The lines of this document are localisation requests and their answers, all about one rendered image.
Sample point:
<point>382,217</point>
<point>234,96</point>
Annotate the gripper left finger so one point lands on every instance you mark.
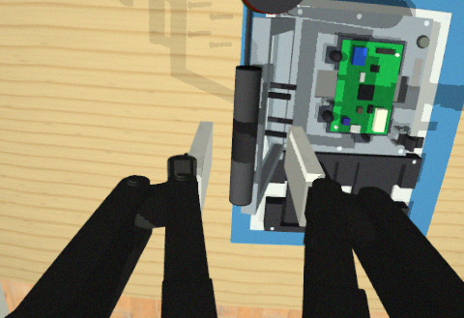
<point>88,277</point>

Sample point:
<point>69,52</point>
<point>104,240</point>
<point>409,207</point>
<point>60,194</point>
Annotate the green circuit board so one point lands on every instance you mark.
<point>365,86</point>

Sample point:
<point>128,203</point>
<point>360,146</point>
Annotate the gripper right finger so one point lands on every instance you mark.
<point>410,277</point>

